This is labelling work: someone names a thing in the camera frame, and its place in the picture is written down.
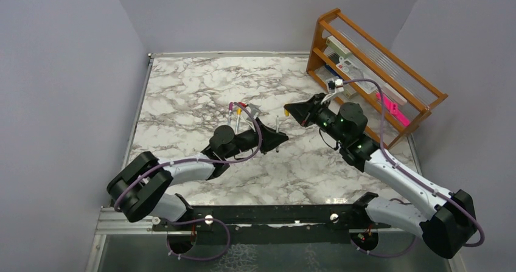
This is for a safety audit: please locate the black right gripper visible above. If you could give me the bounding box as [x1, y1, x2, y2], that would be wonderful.
[286, 92, 348, 145]

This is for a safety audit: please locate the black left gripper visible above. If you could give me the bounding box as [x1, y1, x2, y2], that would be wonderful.
[223, 117, 288, 159]

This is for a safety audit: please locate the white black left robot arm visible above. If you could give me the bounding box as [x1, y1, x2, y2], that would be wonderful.
[106, 119, 288, 230]

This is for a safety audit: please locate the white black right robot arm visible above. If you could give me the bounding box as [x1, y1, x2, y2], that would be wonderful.
[284, 93, 479, 259]

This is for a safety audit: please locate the pink tool on shelf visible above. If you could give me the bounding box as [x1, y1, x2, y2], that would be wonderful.
[376, 92, 410, 127]

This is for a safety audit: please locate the wooden shelf rack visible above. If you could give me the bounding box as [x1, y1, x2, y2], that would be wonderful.
[306, 9, 448, 148]

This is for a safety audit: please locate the white device on shelf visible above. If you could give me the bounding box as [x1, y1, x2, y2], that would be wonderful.
[337, 55, 382, 94]

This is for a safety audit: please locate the white green box on shelf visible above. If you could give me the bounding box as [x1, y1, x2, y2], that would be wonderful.
[326, 35, 353, 58]

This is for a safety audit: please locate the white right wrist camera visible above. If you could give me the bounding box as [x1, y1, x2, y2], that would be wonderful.
[321, 78, 344, 103]

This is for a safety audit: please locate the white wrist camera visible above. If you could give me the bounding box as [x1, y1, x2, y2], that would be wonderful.
[246, 104, 261, 119]
[321, 78, 344, 103]

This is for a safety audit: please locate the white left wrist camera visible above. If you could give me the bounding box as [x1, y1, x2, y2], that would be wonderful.
[246, 104, 261, 119]

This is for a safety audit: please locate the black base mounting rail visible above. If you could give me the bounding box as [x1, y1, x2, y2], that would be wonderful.
[152, 204, 387, 245]

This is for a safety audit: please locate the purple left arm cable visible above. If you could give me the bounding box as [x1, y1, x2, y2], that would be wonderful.
[113, 102, 263, 262]

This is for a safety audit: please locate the aluminium frame rail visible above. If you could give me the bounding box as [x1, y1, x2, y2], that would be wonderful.
[95, 207, 153, 235]

